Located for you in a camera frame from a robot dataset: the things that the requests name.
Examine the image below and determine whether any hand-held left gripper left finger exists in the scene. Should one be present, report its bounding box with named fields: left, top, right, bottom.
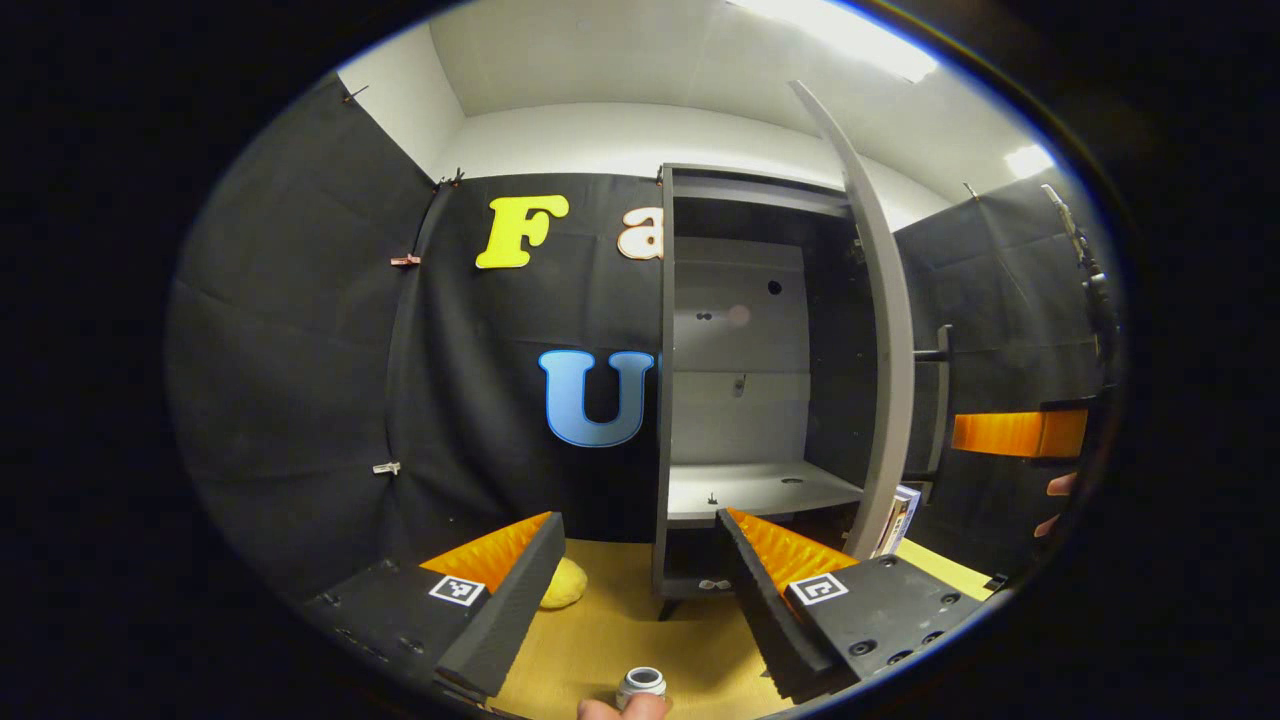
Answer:
left=300, top=510, right=567, bottom=701

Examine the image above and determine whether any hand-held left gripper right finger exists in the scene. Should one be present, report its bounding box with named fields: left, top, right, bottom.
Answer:
left=715, top=506, right=991, bottom=703

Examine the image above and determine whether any black cabinet door handle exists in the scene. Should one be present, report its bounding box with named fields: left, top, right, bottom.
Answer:
left=905, top=324, right=955, bottom=493

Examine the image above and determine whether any beige cabinet door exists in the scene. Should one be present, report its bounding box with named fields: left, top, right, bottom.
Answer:
left=788, top=80, right=918, bottom=561

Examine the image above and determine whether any dark grey cabinet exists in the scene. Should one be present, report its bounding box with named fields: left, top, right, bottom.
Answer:
left=650, top=163, right=883, bottom=623

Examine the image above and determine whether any light grey cabinet shelf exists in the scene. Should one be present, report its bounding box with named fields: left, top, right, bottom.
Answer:
left=666, top=459, right=865, bottom=528

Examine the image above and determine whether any yellow soft lump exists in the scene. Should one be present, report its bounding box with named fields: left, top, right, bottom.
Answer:
left=538, top=556, right=589, bottom=610

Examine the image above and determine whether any book with blue spine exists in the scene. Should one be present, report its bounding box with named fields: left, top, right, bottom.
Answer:
left=878, top=484, right=924, bottom=558

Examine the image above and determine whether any small ceiling light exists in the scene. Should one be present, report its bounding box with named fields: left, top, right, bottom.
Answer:
left=1003, top=144, right=1058, bottom=181

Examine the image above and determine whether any black backdrop cloth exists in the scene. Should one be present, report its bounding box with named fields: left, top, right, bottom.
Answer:
left=165, top=75, right=1121, bottom=601

